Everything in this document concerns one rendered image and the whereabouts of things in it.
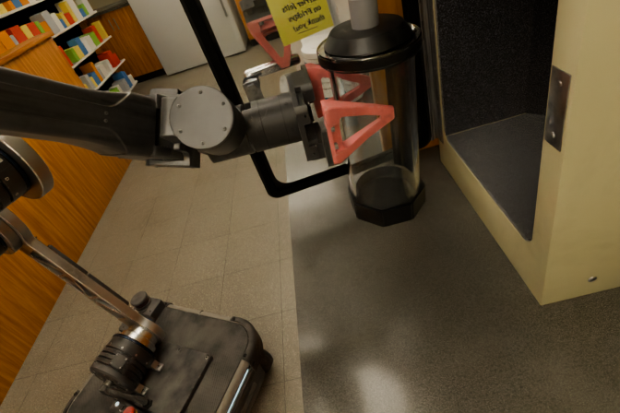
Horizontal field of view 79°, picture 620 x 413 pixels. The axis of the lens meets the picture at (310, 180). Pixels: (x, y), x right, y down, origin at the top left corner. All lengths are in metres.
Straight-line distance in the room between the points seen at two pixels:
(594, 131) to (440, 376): 0.29
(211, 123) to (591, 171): 0.34
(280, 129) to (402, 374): 0.31
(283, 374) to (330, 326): 1.10
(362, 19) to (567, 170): 0.23
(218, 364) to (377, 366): 1.02
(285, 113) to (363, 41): 0.11
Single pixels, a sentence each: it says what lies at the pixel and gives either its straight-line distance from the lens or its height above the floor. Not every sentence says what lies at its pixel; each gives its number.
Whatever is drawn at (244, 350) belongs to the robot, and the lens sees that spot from 1.45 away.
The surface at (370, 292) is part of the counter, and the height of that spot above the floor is 0.94.
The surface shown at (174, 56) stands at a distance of 5.53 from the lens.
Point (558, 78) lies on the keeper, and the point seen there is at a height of 1.23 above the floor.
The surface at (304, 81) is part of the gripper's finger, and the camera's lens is 0.43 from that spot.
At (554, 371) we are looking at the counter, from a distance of 0.51.
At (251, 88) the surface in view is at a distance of 0.55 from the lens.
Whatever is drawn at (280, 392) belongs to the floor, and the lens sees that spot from 1.61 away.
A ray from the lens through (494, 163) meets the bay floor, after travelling 0.61.
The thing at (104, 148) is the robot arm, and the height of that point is 1.26.
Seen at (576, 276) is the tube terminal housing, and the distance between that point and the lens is 0.52.
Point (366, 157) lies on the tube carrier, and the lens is 0.43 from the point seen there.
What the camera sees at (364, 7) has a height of 1.29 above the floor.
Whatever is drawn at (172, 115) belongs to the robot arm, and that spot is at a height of 1.27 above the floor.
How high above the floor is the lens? 1.39
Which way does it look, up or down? 36 degrees down
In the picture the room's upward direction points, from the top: 20 degrees counter-clockwise
